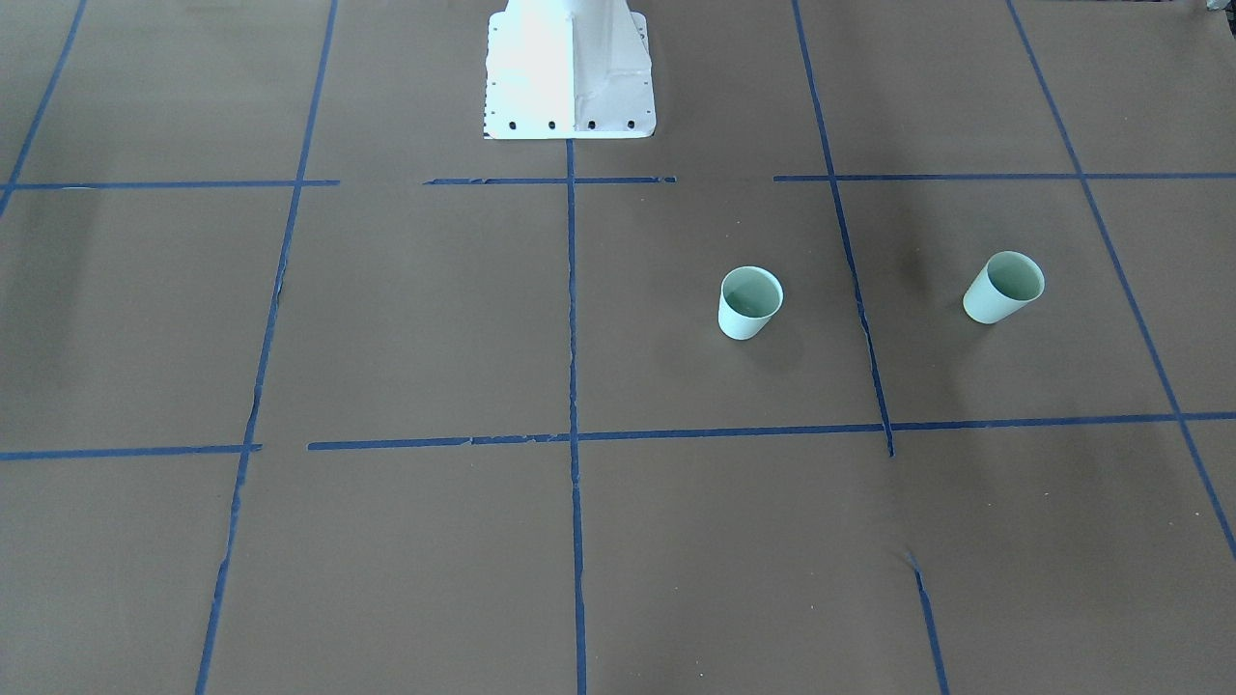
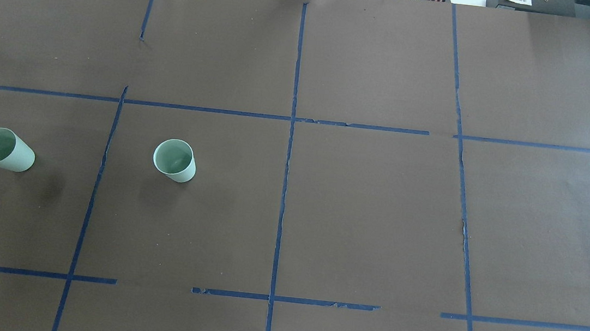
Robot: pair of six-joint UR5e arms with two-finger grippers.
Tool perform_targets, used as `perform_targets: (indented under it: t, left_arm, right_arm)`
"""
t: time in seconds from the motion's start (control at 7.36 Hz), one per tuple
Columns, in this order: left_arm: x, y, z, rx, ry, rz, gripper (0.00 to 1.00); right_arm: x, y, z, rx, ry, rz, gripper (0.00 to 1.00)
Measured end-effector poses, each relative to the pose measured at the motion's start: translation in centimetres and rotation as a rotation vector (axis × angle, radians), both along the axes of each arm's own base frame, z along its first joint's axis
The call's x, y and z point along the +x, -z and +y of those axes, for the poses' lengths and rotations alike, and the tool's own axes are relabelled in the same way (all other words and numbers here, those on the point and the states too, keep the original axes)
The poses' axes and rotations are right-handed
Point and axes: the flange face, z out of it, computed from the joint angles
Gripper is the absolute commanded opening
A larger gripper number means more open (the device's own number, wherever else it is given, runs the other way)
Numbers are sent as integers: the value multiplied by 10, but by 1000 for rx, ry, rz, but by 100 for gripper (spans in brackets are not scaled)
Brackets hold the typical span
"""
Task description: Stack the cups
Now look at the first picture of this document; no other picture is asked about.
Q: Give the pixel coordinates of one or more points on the pale green cup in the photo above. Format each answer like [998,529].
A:
[1007,282]
[749,296]

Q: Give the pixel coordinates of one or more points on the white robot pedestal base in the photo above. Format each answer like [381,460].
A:
[568,69]

